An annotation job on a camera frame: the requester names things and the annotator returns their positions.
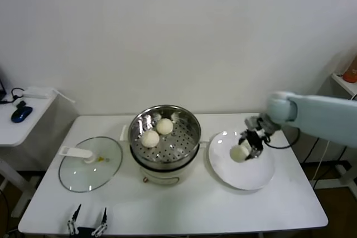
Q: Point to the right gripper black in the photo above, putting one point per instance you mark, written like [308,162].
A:
[255,141]

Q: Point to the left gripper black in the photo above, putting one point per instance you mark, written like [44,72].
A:
[86,231]

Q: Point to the stainless steel steamer basket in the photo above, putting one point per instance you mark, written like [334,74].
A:
[178,148]

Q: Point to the white round plate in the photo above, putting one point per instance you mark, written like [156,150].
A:
[240,174]

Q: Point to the cream electric cooker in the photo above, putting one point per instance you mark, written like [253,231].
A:
[161,178]

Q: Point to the white stand base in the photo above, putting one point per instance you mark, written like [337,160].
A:
[340,178]

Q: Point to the white side table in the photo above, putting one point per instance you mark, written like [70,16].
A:
[16,132]

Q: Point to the white shelf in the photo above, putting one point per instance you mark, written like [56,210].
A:
[346,84]

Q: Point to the blue computer mouse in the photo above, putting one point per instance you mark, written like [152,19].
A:
[21,114]

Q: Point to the small black dongle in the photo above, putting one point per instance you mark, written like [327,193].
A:
[21,104]

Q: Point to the laptop screen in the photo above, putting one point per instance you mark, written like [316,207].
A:
[2,84]

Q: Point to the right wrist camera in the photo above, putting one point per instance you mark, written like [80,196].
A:
[253,123]

